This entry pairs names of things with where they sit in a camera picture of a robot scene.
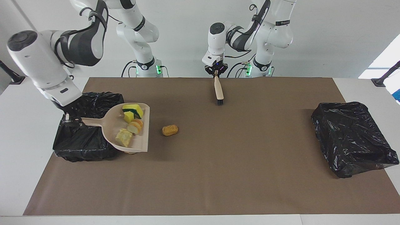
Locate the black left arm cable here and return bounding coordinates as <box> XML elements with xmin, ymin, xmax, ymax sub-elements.
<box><xmin>225</xmin><ymin>3</ymin><xmax>272</xmax><ymax>78</ymax></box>

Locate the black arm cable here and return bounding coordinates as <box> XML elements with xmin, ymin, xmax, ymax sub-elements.
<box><xmin>225</xmin><ymin>3</ymin><xmax>272</xmax><ymax>78</ymax></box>
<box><xmin>55</xmin><ymin>6</ymin><xmax>108</xmax><ymax>68</ymax></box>

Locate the black bag-lined bin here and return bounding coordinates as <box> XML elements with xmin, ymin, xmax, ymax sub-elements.
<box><xmin>52</xmin><ymin>92</ymin><xmax>125</xmax><ymax>162</ymax></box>
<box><xmin>311</xmin><ymin>102</ymin><xmax>400</xmax><ymax>178</ymax></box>

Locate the black stand foot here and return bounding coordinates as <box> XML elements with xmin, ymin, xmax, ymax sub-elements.
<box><xmin>0</xmin><ymin>60</ymin><xmax>25</xmax><ymax>85</ymax></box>
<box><xmin>371</xmin><ymin>61</ymin><xmax>400</xmax><ymax>87</ymax></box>

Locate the beige brush with black bristles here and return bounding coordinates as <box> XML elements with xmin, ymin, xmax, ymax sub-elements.
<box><xmin>213</xmin><ymin>71</ymin><xmax>224</xmax><ymax>105</ymax></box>

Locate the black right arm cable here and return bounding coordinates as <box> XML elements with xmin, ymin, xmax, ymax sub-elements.
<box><xmin>55</xmin><ymin>6</ymin><xmax>108</xmax><ymax>68</ymax></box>

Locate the brown sponge piece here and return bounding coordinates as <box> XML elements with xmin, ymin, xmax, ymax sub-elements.
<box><xmin>162</xmin><ymin>125</ymin><xmax>179</xmax><ymax>136</ymax></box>

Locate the brown paper table mat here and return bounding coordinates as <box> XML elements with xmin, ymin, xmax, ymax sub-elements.
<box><xmin>23</xmin><ymin>77</ymin><xmax>400</xmax><ymax>216</ymax></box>

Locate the beige plastic dustpan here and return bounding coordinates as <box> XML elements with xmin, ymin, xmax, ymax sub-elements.
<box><xmin>64</xmin><ymin>103</ymin><xmax>150</xmax><ymax>153</ymax></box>

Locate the grey wall conduit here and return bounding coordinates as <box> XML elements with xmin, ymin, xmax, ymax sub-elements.
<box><xmin>11</xmin><ymin>0</ymin><xmax>35</xmax><ymax>32</ymax></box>

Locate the white blue box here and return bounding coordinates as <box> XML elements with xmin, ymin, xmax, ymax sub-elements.
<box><xmin>384</xmin><ymin>75</ymin><xmax>400</xmax><ymax>104</ymax></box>

